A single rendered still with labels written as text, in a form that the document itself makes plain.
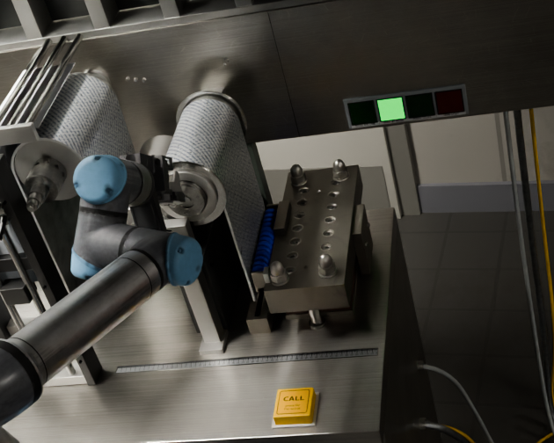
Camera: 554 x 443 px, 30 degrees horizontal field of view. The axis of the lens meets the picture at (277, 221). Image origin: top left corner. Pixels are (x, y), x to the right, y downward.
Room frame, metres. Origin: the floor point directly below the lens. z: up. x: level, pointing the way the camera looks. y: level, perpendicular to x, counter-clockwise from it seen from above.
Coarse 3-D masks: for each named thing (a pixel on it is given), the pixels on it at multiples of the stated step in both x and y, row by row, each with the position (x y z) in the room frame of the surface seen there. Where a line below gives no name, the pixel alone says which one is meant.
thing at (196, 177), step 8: (184, 176) 1.62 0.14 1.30; (192, 176) 1.62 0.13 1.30; (200, 176) 1.62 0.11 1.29; (200, 184) 1.61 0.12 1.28; (208, 184) 1.61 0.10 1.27; (208, 192) 1.61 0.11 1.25; (216, 192) 1.61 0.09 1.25; (208, 200) 1.61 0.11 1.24; (216, 200) 1.61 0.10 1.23; (168, 208) 1.64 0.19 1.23; (208, 208) 1.62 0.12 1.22; (176, 216) 1.63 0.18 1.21; (184, 216) 1.63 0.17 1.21; (192, 216) 1.63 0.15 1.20; (200, 216) 1.62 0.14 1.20
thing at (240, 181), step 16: (240, 128) 1.84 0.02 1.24; (240, 144) 1.81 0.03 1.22; (240, 160) 1.78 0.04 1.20; (240, 176) 1.75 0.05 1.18; (240, 192) 1.72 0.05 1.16; (256, 192) 1.82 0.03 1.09; (224, 208) 1.62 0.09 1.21; (240, 208) 1.69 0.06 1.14; (256, 208) 1.79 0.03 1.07; (240, 224) 1.67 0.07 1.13; (240, 240) 1.64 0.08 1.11; (240, 256) 1.62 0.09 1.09
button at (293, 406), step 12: (288, 396) 1.38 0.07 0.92; (300, 396) 1.37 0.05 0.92; (312, 396) 1.36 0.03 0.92; (276, 408) 1.36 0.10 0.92; (288, 408) 1.35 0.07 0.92; (300, 408) 1.34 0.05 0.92; (312, 408) 1.35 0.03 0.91; (276, 420) 1.34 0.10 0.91; (288, 420) 1.33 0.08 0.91; (300, 420) 1.33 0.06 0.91
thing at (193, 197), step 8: (184, 184) 1.61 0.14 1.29; (192, 184) 1.62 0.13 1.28; (184, 192) 1.61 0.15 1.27; (192, 192) 1.61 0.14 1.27; (200, 192) 1.61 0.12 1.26; (192, 200) 1.61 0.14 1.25; (200, 200) 1.60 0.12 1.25; (176, 208) 1.62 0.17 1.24; (184, 208) 1.62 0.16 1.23; (192, 208) 1.61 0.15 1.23; (200, 208) 1.61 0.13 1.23
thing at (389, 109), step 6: (378, 102) 1.84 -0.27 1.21; (384, 102) 1.84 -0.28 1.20; (390, 102) 1.83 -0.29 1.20; (396, 102) 1.83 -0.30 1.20; (402, 102) 1.83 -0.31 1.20; (384, 108) 1.84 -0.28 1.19; (390, 108) 1.83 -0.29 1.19; (396, 108) 1.83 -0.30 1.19; (402, 108) 1.83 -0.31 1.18; (384, 114) 1.84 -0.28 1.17; (390, 114) 1.83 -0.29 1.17; (396, 114) 1.83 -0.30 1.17; (402, 114) 1.83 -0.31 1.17
